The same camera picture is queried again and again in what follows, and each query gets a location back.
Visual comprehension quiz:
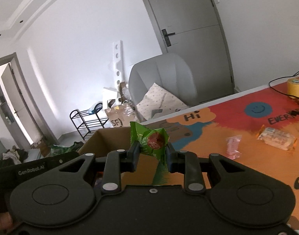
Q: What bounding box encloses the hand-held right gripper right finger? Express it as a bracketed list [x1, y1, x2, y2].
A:
[165, 143, 246, 192]

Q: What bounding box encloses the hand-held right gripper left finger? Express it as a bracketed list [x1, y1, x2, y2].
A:
[58, 142, 141, 192]

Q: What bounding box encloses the green snack packet red circle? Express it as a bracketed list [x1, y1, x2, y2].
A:
[129, 122, 170, 170]

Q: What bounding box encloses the brown cardboard box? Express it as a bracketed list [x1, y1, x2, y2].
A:
[78, 127, 165, 187]

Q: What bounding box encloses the person's left hand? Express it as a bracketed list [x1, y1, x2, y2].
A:
[0, 212, 13, 233]

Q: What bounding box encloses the pile of clothes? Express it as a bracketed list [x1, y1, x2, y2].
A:
[1, 146, 29, 163]

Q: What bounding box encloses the green plastic bag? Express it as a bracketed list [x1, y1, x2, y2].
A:
[50, 141, 84, 156]

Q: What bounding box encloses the brown paper bag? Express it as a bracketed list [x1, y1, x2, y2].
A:
[104, 97, 138, 129]

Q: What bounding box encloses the black shoe rack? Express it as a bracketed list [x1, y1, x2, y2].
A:
[69, 102, 110, 140]

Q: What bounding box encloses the dotted white cushion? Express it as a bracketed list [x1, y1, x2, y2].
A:
[136, 82, 189, 123]

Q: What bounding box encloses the pink snack packet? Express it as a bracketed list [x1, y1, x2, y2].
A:
[225, 135, 243, 161]

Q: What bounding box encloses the grey chair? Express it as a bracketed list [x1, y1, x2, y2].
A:
[128, 52, 199, 118]

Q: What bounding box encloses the white board with holes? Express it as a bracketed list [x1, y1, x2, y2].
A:
[106, 40, 127, 108]

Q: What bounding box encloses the grey door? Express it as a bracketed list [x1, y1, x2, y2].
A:
[135, 0, 236, 104]

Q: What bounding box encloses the clear orange-edged cake packet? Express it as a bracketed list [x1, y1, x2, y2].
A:
[256, 124, 299, 154]

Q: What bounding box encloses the yellow tape roll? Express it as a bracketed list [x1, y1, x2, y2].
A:
[287, 78, 299, 99]

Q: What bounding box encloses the grey doorway frame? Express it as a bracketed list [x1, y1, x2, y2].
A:
[0, 52, 60, 148]

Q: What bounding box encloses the black door handle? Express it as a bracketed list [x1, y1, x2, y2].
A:
[161, 29, 176, 47]

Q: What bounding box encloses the black cable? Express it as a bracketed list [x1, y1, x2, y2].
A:
[268, 65, 299, 101]

